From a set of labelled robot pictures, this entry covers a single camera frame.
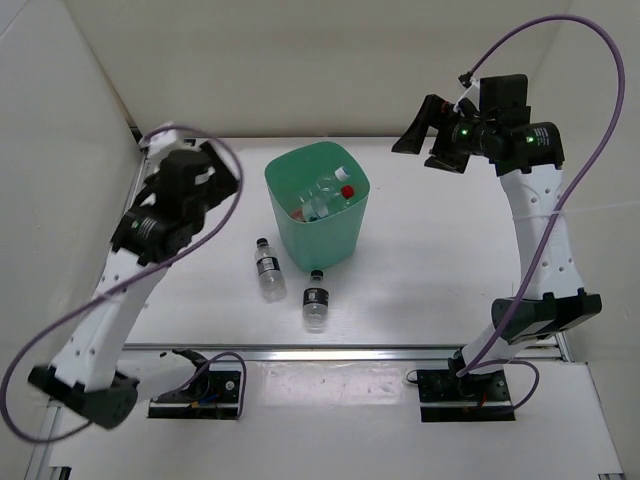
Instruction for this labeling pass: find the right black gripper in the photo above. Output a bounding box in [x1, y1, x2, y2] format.
[392, 95, 495, 174]

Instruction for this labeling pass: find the red label bottle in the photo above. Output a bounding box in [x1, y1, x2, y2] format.
[289, 185, 355, 223]

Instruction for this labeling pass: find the clear bottle white cap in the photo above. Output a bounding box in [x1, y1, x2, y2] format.
[298, 166, 350, 203]

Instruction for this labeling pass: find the clear bottle black label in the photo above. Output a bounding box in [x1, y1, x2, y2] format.
[254, 238, 286, 302]

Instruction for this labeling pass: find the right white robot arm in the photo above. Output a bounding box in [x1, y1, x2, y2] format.
[392, 94, 602, 400]

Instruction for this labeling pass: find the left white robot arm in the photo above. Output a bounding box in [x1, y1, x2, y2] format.
[28, 142, 239, 430]

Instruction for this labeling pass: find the green plastic bin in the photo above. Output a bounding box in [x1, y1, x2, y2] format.
[264, 141, 370, 271]

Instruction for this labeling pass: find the short bottle black label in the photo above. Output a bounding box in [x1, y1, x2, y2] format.
[302, 270, 329, 333]

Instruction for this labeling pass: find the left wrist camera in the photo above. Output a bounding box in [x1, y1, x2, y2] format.
[158, 150, 212, 196]

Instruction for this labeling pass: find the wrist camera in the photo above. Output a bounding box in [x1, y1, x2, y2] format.
[479, 74, 529, 117]
[158, 150, 212, 196]

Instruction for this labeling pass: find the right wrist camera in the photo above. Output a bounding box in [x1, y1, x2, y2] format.
[479, 74, 529, 117]

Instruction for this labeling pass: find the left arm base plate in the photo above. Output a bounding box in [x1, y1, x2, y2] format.
[147, 349, 247, 421]

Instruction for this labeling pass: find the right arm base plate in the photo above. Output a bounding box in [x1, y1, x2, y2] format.
[405, 369, 515, 423]

